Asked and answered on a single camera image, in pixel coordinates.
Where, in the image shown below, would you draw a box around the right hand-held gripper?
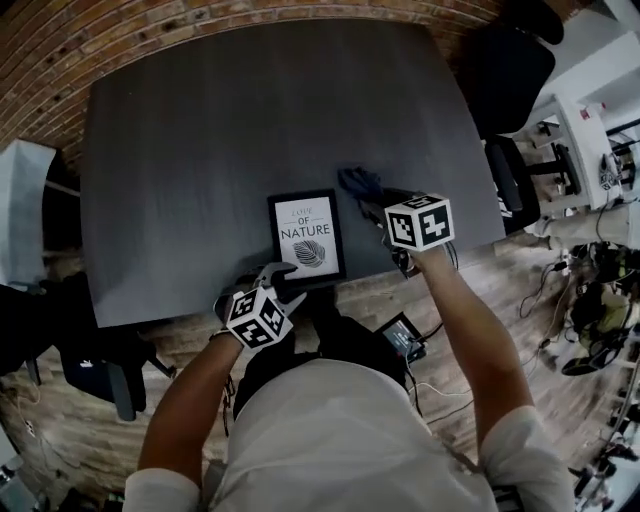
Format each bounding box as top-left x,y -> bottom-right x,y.
357,187 -> 459,279

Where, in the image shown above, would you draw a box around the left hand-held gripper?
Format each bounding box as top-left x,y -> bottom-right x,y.
213,262 -> 308,351

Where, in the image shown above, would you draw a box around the blue wiping cloth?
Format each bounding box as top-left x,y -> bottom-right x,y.
337,166 -> 386,201

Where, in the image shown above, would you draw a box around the black framed nature picture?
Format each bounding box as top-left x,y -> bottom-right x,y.
266,187 -> 348,291

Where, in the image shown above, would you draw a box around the person's left forearm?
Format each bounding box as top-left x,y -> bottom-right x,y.
137,332 -> 251,474

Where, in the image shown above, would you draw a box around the person's right forearm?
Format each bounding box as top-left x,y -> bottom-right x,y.
414,244 -> 536,441

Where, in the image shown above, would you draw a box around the person's black trouser legs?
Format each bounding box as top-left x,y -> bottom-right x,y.
232,289 -> 409,436

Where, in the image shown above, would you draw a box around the black screen device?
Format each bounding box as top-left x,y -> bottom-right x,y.
374,312 -> 429,362

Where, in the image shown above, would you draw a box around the person's white shirt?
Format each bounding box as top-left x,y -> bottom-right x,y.
122,357 -> 576,512

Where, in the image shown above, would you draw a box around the dark wooden table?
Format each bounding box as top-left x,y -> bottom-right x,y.
79,20 -> 507,329

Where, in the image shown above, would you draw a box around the black high-back office chair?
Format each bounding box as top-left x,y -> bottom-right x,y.
464,0 -> 566,236

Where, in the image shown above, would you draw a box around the white side table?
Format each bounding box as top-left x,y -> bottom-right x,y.
519,29 -> 640,216

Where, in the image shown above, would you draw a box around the black backpack with white logo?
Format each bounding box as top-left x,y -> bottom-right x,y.
59,344 -> 139,422

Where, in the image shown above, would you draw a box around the spare hand-held gripper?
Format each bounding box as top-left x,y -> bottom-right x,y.
597,154 -> 636,191

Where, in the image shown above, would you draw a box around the black equipment pile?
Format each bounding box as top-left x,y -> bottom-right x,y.
559,244 -> 640,376

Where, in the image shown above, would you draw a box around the pale grey side table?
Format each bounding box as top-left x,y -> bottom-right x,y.
0,138 -> 57,286

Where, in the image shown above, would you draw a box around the cluttered equipment rack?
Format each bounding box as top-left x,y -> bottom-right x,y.
569,349 -> 640,501

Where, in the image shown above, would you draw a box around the black floor cable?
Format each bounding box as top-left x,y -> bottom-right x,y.
519,262 -> 559,321

